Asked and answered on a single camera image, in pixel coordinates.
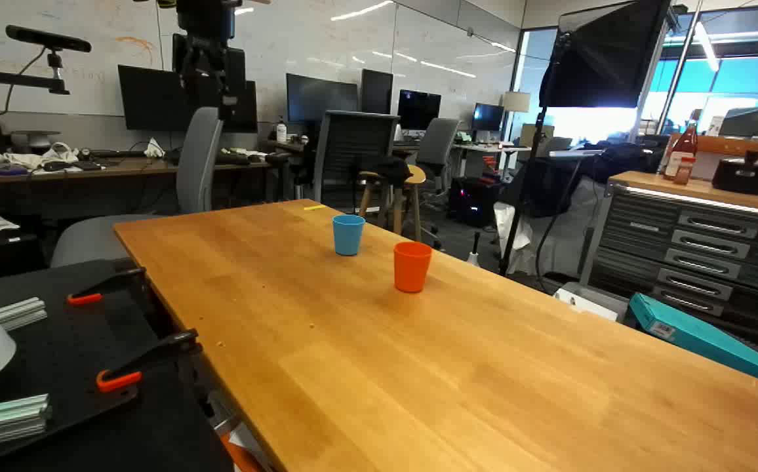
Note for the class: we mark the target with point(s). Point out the grey aluminium extrusion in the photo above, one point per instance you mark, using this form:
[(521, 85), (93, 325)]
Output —
[(21, 313)]

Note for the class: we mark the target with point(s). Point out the grey drawer cabinet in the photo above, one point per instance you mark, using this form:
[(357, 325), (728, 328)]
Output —
[(702, 249)]

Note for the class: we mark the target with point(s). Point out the white table lamp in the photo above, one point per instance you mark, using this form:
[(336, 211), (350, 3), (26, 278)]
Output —
[(515, 102)]

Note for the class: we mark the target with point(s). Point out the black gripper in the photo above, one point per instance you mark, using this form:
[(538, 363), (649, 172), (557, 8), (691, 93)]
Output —
[(208, 36)]

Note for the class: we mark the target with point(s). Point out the black softbox light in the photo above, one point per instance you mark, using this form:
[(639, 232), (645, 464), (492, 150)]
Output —
[(603, 57)]

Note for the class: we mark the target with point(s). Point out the black monitor with dark screen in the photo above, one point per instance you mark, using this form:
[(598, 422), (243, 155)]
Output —
[(320, 97)]

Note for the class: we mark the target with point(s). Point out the black light stand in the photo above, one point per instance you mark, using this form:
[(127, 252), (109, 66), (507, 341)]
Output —
[(526, 185)]

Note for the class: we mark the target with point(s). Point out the green tinted aluminium extrusion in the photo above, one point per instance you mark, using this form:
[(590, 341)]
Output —
[(4, 418)]

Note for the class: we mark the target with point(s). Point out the black pot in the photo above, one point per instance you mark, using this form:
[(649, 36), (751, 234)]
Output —
[(746, 173)]

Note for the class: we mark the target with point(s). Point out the red bottle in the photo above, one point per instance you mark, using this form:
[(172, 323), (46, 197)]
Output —
[(682, 157)]

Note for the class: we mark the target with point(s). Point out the blue plastic cup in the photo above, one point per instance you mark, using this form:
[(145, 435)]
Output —
[(347, 236)]

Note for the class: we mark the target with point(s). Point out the black bar camera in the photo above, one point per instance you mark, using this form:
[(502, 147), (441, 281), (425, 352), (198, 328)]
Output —
[(46, 38)]

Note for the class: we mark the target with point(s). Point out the small upright black monitor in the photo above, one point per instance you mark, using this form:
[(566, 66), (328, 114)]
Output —
[(376, 91)]

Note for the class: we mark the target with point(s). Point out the monitor with blue screen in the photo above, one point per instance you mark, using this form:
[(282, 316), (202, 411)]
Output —
[(486, 116)]

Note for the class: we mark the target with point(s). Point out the teal plastic case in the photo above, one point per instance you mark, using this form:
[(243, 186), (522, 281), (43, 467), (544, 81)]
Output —
[(708, 338)]

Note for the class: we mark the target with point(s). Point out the white box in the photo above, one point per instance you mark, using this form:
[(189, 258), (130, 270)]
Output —
[(589, 299)]

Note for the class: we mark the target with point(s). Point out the brown wooden desk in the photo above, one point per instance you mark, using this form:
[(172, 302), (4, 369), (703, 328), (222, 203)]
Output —
[(63, 180)]

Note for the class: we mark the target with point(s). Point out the wooden stool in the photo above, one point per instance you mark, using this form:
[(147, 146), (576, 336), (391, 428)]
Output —
[(400, 186)]

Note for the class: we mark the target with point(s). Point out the wide black monitor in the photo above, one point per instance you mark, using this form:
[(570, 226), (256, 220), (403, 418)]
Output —
[(145, 97)]

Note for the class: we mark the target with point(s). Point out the dark grey desk partition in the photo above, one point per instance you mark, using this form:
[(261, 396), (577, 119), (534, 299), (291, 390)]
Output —
[(351, 146)]

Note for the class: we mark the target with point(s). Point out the black monitor with lit edge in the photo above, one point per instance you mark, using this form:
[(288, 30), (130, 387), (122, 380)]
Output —
[(418, 108)]

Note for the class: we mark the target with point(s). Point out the black base board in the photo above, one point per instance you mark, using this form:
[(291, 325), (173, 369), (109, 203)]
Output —
[(71, 369)]

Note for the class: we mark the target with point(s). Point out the orange plastic cup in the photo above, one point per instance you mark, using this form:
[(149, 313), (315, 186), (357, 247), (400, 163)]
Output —
[(409, 269)]

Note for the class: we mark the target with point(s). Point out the grey background office chair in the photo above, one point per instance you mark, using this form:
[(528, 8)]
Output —
[(435, 146)]

